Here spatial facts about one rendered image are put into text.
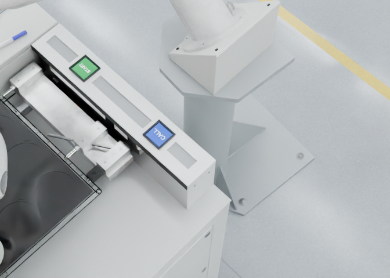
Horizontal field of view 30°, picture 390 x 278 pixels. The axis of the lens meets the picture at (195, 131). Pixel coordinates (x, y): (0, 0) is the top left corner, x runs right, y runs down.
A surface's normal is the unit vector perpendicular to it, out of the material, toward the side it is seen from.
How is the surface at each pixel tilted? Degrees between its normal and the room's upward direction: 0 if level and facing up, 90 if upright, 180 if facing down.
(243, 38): 90
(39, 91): 0
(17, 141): 0
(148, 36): 0
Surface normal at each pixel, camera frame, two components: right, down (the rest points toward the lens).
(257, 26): 0.72, 0.62
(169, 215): 0.02, -0.46
